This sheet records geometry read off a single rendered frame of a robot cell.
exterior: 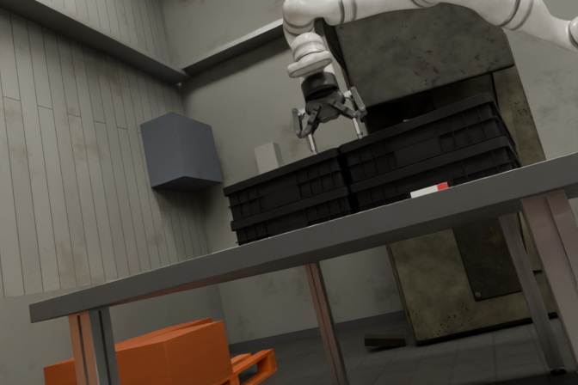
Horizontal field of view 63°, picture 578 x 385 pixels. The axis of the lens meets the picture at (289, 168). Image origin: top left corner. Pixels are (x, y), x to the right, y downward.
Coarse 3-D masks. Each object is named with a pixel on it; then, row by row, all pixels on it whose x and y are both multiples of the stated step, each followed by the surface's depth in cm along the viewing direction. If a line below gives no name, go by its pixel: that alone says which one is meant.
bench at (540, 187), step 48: (432, 192) 71; (480, 192) 68; (528, 192) 66; (576, 192) 120; (288, 240) 78; (336, 240) 75; (384, 240) 125; (576, 240) 67; (96, 288) 93; (144, 288) 88; (192, 288) 140; (528, 288) 195; (576, 288) 67; (96, 336) 99; (336, 336) 228; (576, 336) 66; (96, 384) 96; (336, 384) 221
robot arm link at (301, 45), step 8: (288, 32) 104; (312, 32) 105; (288, 40) 105; (296, 40) 99; (304, 40) 98; (312, 40) 98; (320, 40) 99; (296, 48) 98; (304, 48) 97; (312, 48) 97; (320, 48) 97; (296, 56) 99
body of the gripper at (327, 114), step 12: (324, 72) 95; (312, 84) 94; (324, 84) 93; (336, 84) 95; (312, 96) 96; (324, 96) 95; (336, 96) 94; (312, 108) 95; (324, 108) 95; (336, 108) 94; (324, 120) 95
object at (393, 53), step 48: (336, 48) 315; (384, 48) 301; (432, 48) 295; (480, 48) 289; (384, 96) 296; (432, 96) 322; (528, 144) 305; (432, 240) 306; (480, 240) 299; (528, 240) 292; (432, 288) 301; (480, 288) 294; (384, 336) 322; (432, 336) 296
